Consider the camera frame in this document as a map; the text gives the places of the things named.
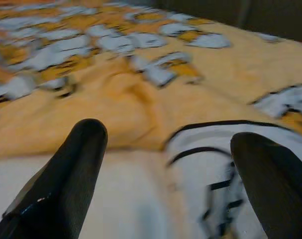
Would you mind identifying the white quilted mattress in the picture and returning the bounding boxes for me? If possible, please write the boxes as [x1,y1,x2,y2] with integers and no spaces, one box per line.
[0,150,199,239]

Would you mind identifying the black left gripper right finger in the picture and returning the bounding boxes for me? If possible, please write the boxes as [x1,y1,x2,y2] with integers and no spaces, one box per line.
[229,132,302,239]

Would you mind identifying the yellow cartoon print blanket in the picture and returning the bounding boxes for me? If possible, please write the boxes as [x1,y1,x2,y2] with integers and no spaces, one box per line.
[0,0,302,239]

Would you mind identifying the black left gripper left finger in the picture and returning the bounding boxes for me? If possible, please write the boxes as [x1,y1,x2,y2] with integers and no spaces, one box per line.
[0,119,108,239]

